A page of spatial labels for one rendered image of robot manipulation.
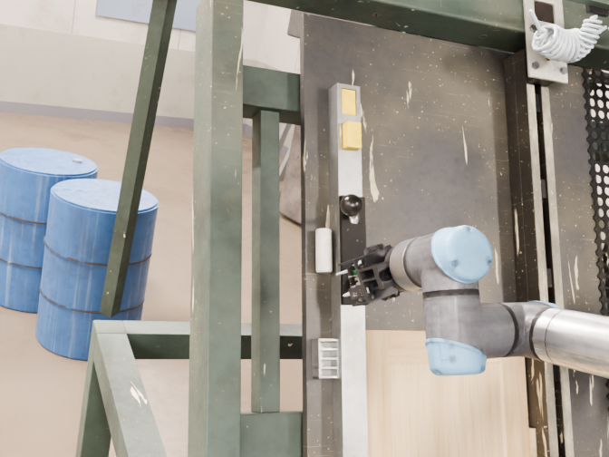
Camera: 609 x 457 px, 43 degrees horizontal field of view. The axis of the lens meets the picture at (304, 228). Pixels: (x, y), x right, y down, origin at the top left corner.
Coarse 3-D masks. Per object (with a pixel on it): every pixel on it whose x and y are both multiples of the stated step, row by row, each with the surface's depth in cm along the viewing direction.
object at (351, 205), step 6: (348, 198) 131; (354, 198) 131; (342, 204) 131; (348, 204) 130; (354, 204) 130; (360, 204) 131; (342, 210) 132; (348, 210) 131; (354, 210) 131; (360, 210) 132; (354, 216) 140; (354, 222) 141
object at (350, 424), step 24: (336, 96) 147; (336, 120) 146; (360, 120) 148; (336, 144) 145; (336, 168) 145; (360, 168) 146; (336, 192) 144; (360, 192) 145; (336, 216) 143; (336, 240) 143; (336, 264) 142; (336, 288) 141; (336, 312) 141; (360, 312) 141; (336, 336) 140; (360, 336) 140; (360, 360) 139; (336, 384) 139; (360, 384) 138; (336, 408) 138; (360, 408) 137; (336, 432) 137; (360, 432) 137; (336, 456) 137; (360, 456) 136
